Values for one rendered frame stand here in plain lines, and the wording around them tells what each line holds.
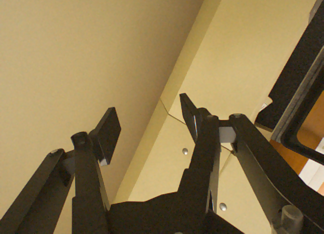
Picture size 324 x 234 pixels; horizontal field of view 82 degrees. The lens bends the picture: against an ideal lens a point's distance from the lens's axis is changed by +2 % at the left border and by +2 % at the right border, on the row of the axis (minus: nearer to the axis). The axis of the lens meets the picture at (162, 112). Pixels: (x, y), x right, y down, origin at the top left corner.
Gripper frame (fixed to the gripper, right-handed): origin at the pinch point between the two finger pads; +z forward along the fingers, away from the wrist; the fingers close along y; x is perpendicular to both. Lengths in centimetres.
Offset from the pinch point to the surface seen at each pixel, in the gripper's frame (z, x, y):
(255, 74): 4.3, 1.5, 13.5
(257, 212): -2.9, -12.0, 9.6
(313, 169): 81, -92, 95
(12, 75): 24.1, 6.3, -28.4
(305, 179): 81, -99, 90
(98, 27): 35.7, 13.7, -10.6
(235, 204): -1.5, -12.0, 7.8
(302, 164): 20.1, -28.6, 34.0
